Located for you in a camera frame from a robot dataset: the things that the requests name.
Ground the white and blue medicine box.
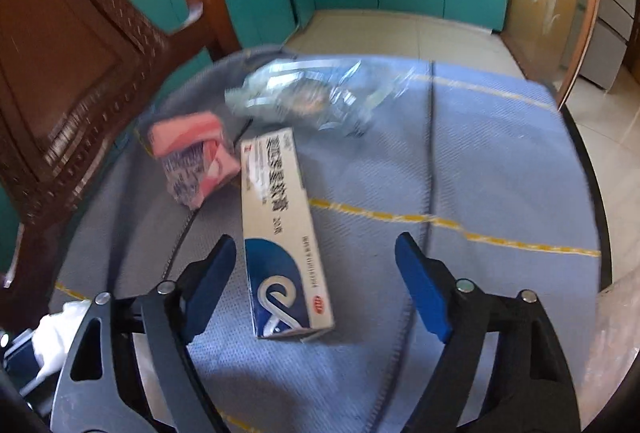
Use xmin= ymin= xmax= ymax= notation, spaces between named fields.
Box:
xmin=240 ymin=127 xmax=336 ymax=343

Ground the carved wooden chair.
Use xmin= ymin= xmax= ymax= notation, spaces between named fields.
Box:
xmin=0 ymin=0 xmax=241 ymax=319

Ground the pink printed packet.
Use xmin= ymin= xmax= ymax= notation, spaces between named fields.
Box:
xmin=147 ymin=110 xmax=242 ymax=208

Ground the blue woven tablecloth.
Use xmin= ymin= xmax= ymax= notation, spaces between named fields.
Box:
xmin=50 ymin=45 xmax=608 ymax=433

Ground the clear plastic bag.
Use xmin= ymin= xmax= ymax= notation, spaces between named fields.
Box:
xmin=225 ymin=58 xmax=416 ymax=136

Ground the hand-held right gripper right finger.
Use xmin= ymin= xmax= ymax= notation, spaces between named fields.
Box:
xmin=394 ymin=232 xmax=583 ymax=433

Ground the white tissue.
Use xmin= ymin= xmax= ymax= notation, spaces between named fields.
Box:
xmin=37 ymin=300 xmax=91 ymax=379

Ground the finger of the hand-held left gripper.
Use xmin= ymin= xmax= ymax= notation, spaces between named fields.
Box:
xmin=0 ymin=330 xmax=51 ymax=396

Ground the grey refrigerator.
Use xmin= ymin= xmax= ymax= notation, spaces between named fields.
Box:
xmin=575 ymin=0 xmax=640 ymax=91

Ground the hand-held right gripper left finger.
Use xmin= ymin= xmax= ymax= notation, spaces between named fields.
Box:
xmin=50 ymin=234 xmax=238 ymax=433

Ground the white plastic waste basket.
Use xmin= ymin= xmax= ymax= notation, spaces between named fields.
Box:
xmin=582 ymin=275 xmax=640 ymax=414

